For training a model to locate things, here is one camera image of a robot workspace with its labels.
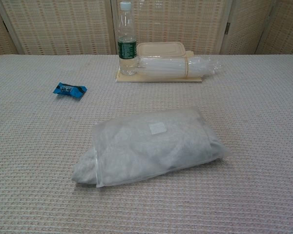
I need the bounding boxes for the clear plastic water bottle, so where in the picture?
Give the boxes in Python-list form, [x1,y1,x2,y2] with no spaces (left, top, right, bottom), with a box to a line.
[117,1,138,76]

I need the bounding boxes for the light wooden board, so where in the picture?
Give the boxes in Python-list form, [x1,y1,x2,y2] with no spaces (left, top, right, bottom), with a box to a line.
[115,50,203,83]

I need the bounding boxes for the white cups in plastic sleeve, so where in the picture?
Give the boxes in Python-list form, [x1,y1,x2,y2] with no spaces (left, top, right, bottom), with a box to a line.
[136,55,223,79]

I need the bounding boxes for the transparent zip bag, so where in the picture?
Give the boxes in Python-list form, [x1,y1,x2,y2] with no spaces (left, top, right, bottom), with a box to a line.
[72,106,231,188]

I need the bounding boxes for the beige lidded lunch box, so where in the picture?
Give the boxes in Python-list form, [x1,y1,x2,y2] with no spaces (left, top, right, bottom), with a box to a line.
[136,41,188,59]

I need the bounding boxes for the woven beige tablecloth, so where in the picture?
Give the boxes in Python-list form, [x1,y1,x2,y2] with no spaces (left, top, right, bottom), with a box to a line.
[0,54,293,234]

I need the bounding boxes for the blue snack wrapper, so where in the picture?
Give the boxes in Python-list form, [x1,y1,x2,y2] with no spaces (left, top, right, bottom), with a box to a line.
[52,82,88,99]

